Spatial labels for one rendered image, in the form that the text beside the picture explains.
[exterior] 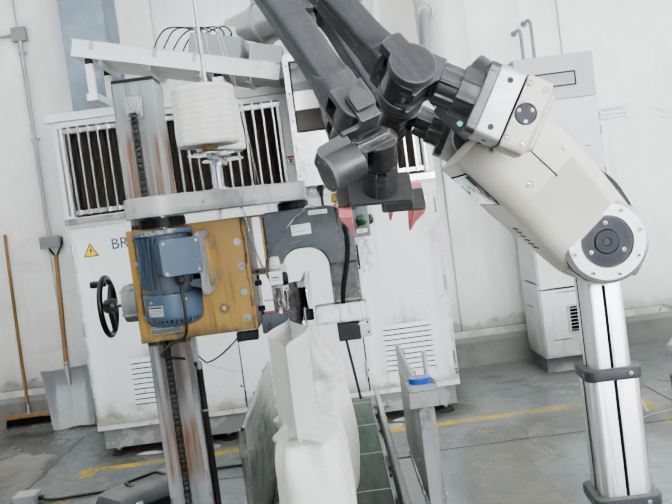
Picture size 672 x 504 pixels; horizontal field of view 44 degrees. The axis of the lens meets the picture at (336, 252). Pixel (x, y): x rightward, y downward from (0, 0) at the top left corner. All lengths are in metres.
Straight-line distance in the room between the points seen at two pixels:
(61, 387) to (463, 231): 3.18
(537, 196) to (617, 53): 5.29
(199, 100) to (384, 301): 3.11
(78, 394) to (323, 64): 5.30
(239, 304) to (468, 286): 4.24
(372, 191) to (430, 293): 3.78
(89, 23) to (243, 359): 2.60
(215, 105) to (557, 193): 0.96
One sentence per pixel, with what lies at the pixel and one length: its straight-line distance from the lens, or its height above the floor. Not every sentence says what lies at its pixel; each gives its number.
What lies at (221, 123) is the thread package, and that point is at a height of 1.58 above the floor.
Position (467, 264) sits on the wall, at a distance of 6.44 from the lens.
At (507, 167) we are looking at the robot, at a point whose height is 1.36.
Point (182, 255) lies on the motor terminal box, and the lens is 2.09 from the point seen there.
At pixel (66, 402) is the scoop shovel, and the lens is 6.49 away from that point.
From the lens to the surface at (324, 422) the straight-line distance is 2.02.
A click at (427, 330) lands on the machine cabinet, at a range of 5.12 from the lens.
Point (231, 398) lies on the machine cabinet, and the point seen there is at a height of 0.27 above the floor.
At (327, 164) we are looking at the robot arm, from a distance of 1.25.
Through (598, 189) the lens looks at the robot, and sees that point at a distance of 1.61.
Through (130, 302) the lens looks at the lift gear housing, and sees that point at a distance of 2.43.
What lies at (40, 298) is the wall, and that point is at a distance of 6.72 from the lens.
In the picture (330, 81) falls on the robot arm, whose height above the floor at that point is 1.52.
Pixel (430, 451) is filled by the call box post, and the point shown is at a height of 0.66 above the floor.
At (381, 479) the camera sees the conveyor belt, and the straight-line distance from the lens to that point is 3.00.
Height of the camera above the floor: 1.33
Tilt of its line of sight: 3 degrees down
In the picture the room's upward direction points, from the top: 7 degrees counter-clockwise
